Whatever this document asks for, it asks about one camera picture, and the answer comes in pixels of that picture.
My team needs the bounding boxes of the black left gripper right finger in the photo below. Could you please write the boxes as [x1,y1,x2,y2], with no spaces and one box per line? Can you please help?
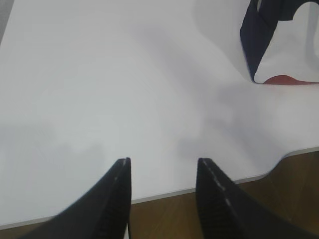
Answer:
[196,158,307,239]

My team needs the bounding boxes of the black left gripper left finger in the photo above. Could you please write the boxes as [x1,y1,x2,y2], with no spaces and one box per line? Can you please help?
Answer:
[23,158,132,239]

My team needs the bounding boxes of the navy blue lunch bag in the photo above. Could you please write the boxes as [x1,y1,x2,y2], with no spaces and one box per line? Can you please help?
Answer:
[240,0,319,86]

